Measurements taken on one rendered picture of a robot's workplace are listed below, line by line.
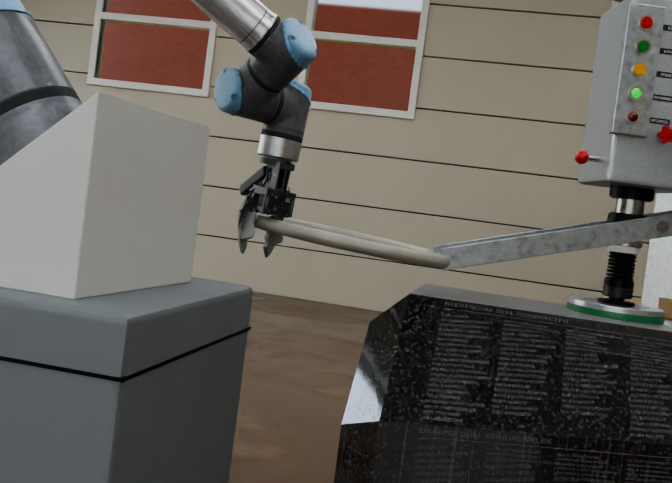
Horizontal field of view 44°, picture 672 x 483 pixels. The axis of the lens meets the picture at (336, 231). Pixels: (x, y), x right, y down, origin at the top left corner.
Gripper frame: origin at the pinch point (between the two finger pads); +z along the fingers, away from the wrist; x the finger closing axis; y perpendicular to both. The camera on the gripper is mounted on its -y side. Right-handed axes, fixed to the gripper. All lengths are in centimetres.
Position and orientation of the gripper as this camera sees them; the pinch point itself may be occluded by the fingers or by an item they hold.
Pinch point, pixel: (254, 249)
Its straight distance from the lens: 180.6
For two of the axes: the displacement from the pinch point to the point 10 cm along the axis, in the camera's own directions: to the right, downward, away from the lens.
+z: -2.1, 9.8, 0.4
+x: 8.3, 1.5, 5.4
